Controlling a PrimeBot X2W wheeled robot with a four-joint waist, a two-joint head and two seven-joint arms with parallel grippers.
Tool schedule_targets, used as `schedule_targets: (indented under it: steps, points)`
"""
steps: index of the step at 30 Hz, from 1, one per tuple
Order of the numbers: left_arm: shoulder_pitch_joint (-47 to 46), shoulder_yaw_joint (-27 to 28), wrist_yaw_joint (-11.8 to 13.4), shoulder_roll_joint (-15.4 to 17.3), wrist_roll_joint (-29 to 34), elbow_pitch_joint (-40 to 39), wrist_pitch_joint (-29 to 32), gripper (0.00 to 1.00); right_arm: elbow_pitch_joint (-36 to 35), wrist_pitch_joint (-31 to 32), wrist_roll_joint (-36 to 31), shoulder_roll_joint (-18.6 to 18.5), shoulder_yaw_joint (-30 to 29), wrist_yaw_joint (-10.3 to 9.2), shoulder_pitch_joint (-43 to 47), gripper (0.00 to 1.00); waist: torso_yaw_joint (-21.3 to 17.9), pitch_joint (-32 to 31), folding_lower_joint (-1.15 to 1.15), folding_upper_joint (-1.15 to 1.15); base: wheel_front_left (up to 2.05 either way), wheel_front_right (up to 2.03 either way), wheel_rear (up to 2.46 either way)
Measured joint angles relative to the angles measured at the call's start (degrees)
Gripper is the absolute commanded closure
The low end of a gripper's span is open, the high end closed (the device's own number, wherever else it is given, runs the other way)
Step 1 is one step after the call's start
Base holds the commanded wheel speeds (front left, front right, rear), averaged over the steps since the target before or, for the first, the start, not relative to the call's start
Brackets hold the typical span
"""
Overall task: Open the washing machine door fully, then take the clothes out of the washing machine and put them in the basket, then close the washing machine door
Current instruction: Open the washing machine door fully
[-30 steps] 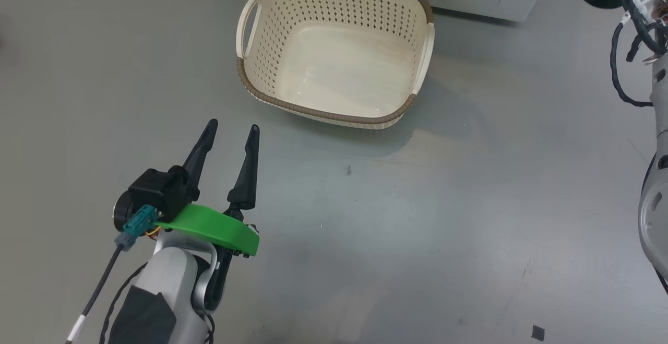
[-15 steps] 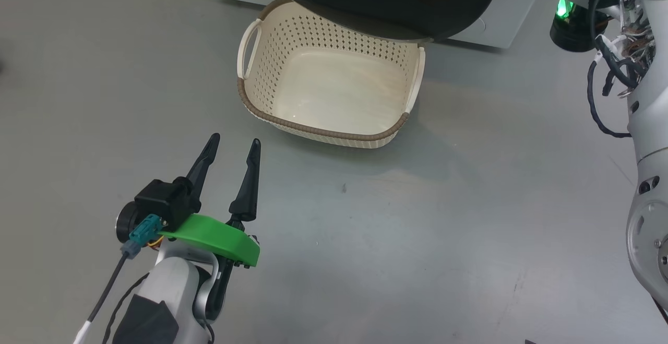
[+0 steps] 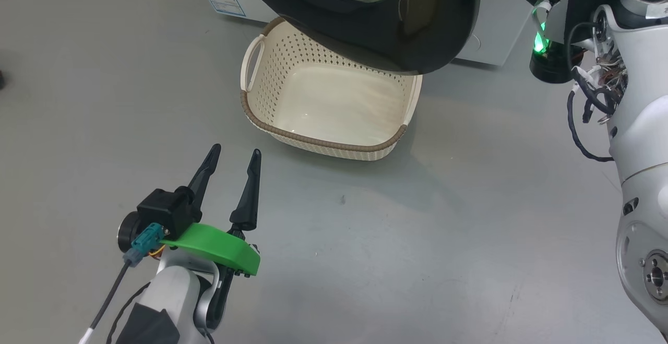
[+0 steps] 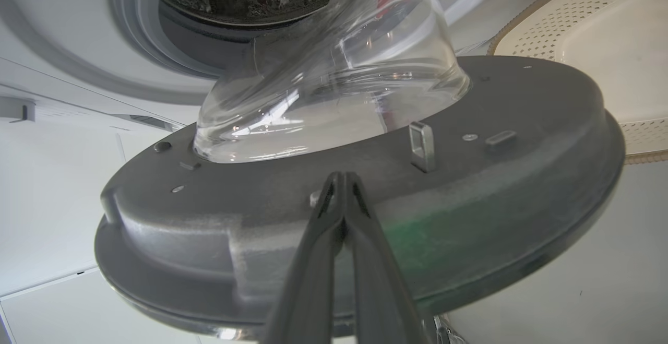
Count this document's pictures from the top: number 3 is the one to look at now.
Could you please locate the black glass washing machine door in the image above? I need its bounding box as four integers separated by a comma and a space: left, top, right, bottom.
230, 0, 483, 76

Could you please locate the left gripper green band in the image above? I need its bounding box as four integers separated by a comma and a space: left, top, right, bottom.
159, 144, 261, 329

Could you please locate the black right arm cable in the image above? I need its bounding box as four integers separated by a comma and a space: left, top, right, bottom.
566, 20, 617, 163

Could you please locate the cream perforated laundry basket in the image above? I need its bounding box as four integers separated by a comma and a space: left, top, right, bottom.
240, 18, 423, 162

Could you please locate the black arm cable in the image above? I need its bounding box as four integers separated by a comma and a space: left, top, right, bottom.
107, 281, 152, 344
566, 20, 617, 163

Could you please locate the white washing machine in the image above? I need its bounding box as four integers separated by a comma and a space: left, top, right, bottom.
189, 0, 534, 68

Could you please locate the left camera cable teal connector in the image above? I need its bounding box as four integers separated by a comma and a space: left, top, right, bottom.
78, 223, 170, 344

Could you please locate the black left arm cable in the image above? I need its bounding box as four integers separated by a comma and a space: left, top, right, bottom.
107, 281, 152, 344

